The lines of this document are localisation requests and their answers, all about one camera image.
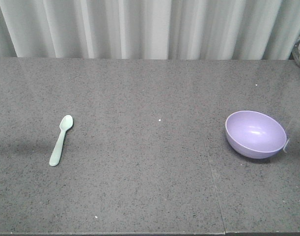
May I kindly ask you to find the mint green plastic spoon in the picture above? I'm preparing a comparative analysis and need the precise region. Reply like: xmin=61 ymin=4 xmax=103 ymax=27
xmin=49 ymin=115 xmax=73 ymax=167

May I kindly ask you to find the purple plastic bowl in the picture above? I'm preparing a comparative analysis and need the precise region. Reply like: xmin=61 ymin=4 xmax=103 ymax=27
xmin=225 ymin=111 xmax=287 ymax=159

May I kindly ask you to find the white pleated curtain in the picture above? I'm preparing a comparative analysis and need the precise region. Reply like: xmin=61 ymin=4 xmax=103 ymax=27
xmin=0 ymin=0 xmax=300 ymax=59

